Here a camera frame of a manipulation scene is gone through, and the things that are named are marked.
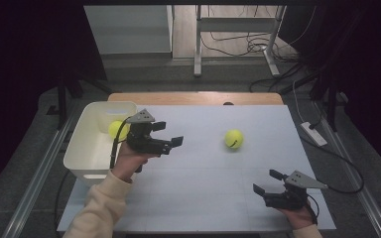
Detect metal floor rail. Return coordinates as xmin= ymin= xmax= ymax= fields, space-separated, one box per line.
xmin=314 ymin=98 xmax=381 ymax=238
xmin=1 ymin=108 xmax=77 ymax=238

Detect white metal desk frame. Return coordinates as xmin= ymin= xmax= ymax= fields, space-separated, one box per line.
xmin=192 ymin=4 xmax=287 ymax=78

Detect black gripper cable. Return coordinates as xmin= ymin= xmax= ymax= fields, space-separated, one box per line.
xmin=306 ymin=193 xmax=321 ymax=226
xmin=109 ymin=116 xmax=133 ymax=171

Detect tangle of floor cables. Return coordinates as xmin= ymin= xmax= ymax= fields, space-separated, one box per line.
xmin=199 ymin=31 xmax=299 ymax=62

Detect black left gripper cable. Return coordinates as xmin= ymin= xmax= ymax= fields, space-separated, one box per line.
xmin=109 ymin=116 xmax=133 ymax=171

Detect plain yellow tennis ball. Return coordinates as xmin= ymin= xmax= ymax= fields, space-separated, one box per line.
xmin=107 ymin=120 xmax=132 ymax=143

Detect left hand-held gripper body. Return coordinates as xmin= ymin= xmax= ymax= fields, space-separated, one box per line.
xmin=124 ymin=108 xmax=174 ymax=157

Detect black-marked yellow tennis ball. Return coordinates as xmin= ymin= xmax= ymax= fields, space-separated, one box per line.
xmin=224 ymin=128 xmax=245 ymax=150

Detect person's right hand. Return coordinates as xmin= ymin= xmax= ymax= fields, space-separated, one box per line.
xmin=277 ymin=201 xmax=318 ymax=231

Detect black stand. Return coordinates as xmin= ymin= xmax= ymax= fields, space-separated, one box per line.
xmin=311 ymin=75 xmax=348 ymax=133
xmin=46 ymin=72 xmax=113 ymax=130

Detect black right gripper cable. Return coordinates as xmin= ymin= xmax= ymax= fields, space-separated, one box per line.
xmin=306 ymin=193 xmax=321 ymax=226

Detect black power cable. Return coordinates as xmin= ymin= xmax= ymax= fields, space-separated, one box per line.
xmin=299 ymin=135 xmax=365 ymax=194

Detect wooden table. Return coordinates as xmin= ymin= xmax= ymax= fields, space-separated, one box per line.
xmin=107 ymin=92 xmax=285 ymax=106

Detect white board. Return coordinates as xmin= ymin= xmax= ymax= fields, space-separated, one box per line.
xmin=57 ymin=104 xmax=337 ymax=232

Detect white cabinet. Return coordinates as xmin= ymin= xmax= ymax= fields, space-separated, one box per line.
xmin=83 ymin=4 xmax=175 ymax=56

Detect white power strip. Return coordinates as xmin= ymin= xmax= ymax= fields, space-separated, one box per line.
xmin=300 ymin=121 xmax=328 ymax=147

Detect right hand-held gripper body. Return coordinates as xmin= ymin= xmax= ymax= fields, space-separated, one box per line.
xmin=262 ymin=170 xmax=329 ymax=211

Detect person's left hand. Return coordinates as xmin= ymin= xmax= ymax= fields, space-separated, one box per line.
xmin=111 ymin=140 xmax=150 ymax=183

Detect white plastic bin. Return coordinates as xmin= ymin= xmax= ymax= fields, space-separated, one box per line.
xmin=63 ymin=100 xmax=139 ymax=186

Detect white cable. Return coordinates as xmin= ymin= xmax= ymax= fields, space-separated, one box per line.
xmin=292 ymin=80 xmax=307 ymax=124

